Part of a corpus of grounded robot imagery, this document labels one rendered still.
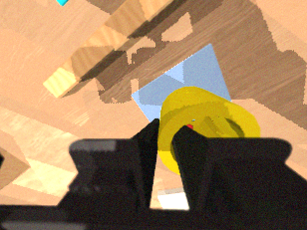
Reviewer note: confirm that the white square tile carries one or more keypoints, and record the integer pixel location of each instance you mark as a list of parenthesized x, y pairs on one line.
[(173, 198)]

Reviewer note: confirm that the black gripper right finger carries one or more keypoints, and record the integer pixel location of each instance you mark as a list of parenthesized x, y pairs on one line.
[(195, 155)]

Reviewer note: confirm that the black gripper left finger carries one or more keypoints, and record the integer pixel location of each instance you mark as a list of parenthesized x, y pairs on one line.
[(137, 153)]

